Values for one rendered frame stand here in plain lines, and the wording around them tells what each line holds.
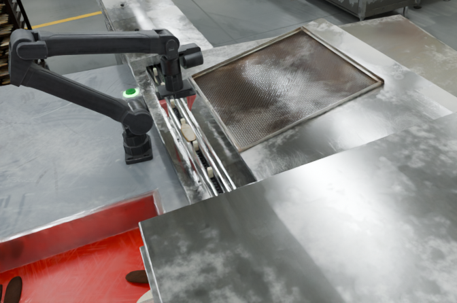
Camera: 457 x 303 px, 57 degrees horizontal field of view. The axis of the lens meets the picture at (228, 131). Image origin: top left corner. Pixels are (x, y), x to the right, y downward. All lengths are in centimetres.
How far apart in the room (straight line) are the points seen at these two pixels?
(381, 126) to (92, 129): 98
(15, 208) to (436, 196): 115
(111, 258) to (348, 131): 71
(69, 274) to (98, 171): 38
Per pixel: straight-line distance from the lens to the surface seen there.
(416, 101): 131
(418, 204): 52
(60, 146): 157
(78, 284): 111
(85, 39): 119
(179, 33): 223
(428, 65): 185
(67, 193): 136
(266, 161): 118
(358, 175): 54
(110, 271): 111
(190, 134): 138
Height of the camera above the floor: 167
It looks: 36 degrees down
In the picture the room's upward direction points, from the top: 7 degrees counter-clockwise
